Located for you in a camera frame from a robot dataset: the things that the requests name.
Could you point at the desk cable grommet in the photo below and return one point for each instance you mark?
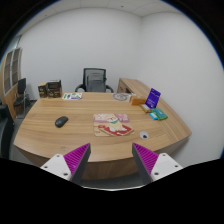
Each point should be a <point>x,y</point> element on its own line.
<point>144,135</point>

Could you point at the orange wooden box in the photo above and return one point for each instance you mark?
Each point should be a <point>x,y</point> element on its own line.
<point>137,100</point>

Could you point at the wooden office desk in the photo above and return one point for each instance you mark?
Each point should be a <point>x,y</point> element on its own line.
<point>39,139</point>

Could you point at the wooden side return desk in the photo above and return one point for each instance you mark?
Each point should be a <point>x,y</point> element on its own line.
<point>137,87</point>

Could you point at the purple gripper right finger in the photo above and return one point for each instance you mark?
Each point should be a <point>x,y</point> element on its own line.
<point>153,166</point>

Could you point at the yellow flat box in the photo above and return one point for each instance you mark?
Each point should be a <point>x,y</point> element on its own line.
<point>145,108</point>

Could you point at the black chair at left edge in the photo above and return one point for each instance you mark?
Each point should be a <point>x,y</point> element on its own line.
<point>6,130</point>

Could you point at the black computer mouse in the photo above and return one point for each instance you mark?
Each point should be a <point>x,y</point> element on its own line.
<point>61,121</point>

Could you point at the dark brown cardboard box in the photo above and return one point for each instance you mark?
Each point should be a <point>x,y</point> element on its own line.
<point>54,89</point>

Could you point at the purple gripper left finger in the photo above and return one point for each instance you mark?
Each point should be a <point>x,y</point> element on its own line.
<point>70,166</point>

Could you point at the small tan cardboard box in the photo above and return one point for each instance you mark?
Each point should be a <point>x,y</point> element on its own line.
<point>42,88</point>

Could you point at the wooden glass-door cabinet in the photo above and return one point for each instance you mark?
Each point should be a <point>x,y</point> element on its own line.
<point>10,74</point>

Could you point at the white green leaflet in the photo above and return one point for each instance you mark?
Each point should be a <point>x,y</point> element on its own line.
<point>72,96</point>

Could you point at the black side chair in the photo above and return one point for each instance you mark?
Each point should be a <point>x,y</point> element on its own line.
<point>21,97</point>

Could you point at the black mesh office chair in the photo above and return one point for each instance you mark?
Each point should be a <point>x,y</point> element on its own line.
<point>94,80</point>

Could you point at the small blue packet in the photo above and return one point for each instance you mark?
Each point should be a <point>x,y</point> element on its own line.
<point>153,116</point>

